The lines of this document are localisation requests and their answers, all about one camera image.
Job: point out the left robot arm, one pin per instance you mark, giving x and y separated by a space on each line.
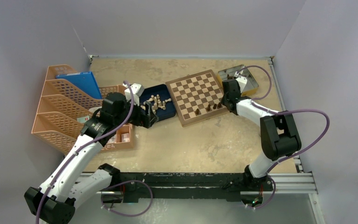
56 200

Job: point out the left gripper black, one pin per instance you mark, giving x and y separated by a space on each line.
145 120

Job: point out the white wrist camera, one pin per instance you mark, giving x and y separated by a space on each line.
137 90
242 82

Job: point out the peach desk organizer tray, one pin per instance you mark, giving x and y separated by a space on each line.
124 138

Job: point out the yellow metal tin tray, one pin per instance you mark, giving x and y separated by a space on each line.
251 87

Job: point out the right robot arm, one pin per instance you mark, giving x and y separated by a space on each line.
279 134

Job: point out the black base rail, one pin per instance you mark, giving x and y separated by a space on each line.
227 186

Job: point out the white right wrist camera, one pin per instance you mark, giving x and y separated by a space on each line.
242 82

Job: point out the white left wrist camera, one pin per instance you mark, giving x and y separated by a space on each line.
137 90

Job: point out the blue folder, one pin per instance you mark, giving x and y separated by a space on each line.
85 81

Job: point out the dark blue square tray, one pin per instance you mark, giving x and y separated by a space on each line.
163 111

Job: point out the peach file rack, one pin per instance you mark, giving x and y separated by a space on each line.
60 105

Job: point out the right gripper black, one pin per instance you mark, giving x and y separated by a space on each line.
223 100

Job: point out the wooden chess board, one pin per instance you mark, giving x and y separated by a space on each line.
196 91

